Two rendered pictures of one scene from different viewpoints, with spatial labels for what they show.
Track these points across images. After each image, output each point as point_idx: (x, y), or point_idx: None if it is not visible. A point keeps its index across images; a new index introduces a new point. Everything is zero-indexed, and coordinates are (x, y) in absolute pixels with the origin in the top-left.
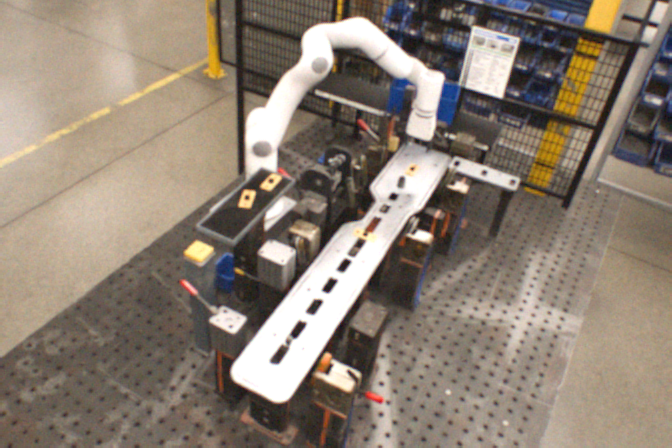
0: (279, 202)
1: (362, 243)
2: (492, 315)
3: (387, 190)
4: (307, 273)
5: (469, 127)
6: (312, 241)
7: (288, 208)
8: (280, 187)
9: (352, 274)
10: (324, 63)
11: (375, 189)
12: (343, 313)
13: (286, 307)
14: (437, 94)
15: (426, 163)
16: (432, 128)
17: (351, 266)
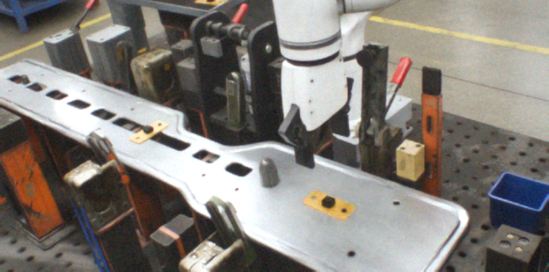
0: (350, 125)
1: None
2: None
3: (258, 162)
4: (107, 87)
5: None
6: (131, 68)
7: (340, 136)
8: (198, 7)
9: (82, 119)
10: None
11: (265, 147)
12: (29, 114)
13: (69, 78)
14: None
15: (359, 236)
16: (283, 93)
17: (96, 119)
